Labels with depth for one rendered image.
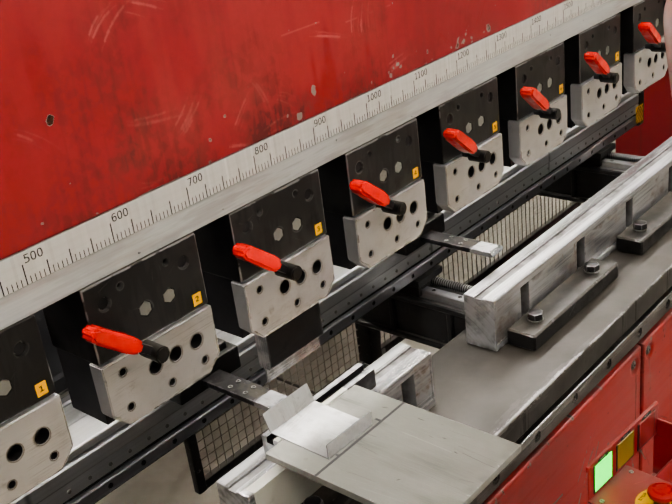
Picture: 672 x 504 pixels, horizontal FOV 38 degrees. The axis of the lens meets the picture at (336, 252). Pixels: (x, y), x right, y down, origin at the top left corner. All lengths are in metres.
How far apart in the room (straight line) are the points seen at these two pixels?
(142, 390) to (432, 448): 0.38
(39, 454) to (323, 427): 0.43
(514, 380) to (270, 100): 0.68
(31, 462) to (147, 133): 0.34
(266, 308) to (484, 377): 0.54
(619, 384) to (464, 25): 0.75
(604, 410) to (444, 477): 0.65
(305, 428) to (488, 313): 0.45
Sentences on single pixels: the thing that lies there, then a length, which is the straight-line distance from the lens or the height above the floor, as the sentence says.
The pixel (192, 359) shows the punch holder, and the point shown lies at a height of 1.20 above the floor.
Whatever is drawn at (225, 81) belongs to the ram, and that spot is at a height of 1.48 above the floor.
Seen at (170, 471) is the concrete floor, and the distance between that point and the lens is 2.98.
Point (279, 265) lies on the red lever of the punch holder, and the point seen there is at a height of 1.27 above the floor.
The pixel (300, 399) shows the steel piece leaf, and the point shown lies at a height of 1.01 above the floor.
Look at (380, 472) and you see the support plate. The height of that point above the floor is 1.00.
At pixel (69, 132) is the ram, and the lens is 0.93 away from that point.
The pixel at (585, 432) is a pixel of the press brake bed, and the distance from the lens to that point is 1.74.
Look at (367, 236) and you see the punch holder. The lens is 1.26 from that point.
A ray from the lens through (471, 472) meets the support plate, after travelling 1.19.
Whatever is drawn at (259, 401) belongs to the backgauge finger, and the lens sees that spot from 1.35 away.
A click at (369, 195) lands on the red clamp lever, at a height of 1.29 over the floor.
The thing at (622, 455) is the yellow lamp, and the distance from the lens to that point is 1.53.
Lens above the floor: 1.74
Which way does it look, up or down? 25 degrees down
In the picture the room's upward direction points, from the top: 7 degrees counter-clockwise
